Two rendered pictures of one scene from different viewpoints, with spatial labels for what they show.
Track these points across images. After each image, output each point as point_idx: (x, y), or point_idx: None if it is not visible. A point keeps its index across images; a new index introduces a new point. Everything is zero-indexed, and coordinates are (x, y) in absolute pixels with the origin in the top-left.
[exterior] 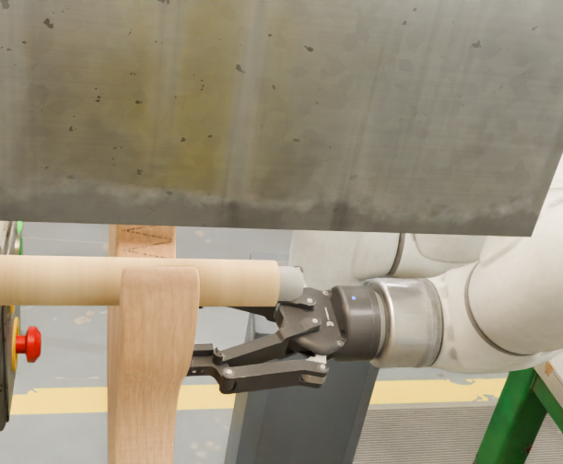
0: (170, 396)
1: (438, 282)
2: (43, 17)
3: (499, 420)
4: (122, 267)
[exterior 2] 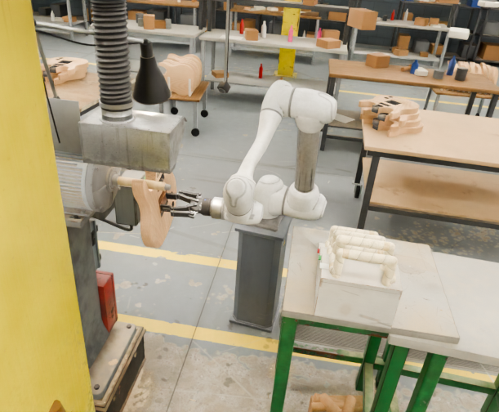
0: (148, 207)
1: None
2: (105, 143)
3: None
4: None
